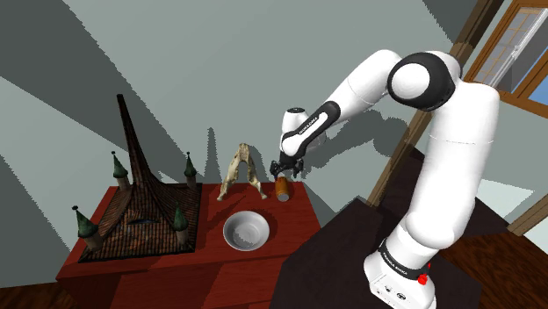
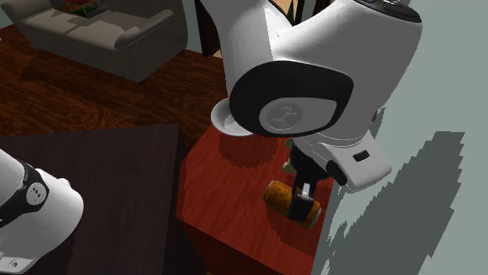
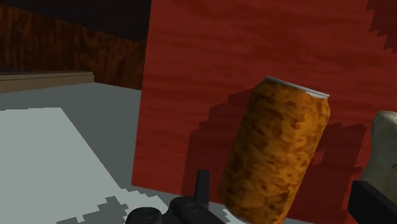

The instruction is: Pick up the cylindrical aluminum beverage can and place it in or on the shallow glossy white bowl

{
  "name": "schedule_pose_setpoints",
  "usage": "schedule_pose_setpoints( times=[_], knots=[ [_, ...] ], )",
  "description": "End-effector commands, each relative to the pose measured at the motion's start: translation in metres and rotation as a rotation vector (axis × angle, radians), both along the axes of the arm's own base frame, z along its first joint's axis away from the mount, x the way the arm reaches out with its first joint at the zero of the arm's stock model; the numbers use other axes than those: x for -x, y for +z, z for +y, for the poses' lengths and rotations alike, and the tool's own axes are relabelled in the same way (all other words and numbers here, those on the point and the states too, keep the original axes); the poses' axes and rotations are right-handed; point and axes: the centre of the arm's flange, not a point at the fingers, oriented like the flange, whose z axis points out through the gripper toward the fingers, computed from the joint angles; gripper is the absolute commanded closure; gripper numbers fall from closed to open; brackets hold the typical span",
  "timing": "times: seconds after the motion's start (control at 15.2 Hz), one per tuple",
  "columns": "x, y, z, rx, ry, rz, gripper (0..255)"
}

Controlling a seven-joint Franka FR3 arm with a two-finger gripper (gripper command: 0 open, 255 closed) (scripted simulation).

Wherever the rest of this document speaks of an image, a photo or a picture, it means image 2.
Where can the pale green object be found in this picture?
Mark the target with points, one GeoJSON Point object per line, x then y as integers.
{"type": "Point", "coordinates": [288, 165]}

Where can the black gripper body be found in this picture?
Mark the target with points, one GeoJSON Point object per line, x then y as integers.
{"type": "Point", "coordinates": [308, 167]}

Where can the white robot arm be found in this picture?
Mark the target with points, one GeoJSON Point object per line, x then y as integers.
{"type": "Point", "coordinates": [312, 49]}

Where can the orange can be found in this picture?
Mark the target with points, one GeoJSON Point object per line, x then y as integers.
{"type": "Point", "coordinates": [277, 196]}

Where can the grey sofa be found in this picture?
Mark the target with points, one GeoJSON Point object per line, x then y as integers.
{"type": "Point", "coordinates": [103, 32]}

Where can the white bowl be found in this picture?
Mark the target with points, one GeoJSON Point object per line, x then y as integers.
{"type": "Point", "coordinates": [225, 120]}

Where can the red wooden table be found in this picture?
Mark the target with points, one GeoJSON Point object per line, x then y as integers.
{"type": "Point", "coordinates": [228, 198]}

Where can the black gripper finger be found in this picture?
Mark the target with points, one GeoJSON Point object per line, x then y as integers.
{"type": "Point", "coordinates": [302, 207]}

